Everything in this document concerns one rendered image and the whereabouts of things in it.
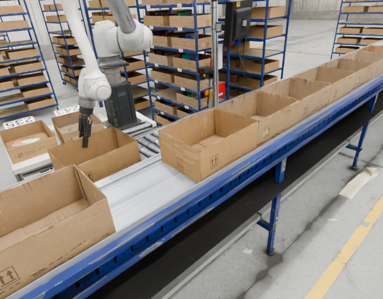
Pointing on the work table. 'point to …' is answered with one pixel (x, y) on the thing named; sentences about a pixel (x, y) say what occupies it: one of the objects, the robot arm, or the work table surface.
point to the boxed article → (24, 142)
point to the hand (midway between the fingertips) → (83, 140)
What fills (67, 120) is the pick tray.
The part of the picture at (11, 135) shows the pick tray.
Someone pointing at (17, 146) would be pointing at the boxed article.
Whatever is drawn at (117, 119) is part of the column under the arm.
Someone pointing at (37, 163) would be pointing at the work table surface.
